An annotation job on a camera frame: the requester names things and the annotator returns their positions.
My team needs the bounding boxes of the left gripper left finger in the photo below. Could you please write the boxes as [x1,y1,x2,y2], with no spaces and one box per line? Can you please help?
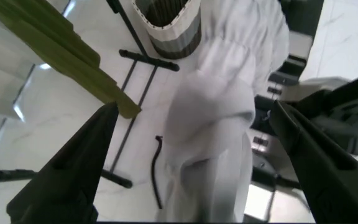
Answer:
[6,101,119,223]

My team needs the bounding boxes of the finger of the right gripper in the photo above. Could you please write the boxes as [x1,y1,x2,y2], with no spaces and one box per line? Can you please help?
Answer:
[292,70,358,156]

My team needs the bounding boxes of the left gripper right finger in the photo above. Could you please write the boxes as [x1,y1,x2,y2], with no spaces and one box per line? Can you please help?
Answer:
[267,99,358,223]

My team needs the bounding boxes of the green long-sleeved shirt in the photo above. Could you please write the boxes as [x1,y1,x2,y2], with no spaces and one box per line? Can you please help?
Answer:
[0,0,142,119]

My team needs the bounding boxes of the pale grey shorts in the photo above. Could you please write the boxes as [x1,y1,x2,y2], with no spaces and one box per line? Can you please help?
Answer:
[150,0,291,223]

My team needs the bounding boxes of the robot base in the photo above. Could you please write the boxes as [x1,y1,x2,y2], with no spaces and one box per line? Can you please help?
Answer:
[243,0,351,223]

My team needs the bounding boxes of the black clothes rack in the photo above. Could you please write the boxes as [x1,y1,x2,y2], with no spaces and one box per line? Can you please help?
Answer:
[0,0,180,189]

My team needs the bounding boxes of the white laundry basket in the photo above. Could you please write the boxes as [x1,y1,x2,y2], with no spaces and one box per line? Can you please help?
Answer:
[131,0,202,60]

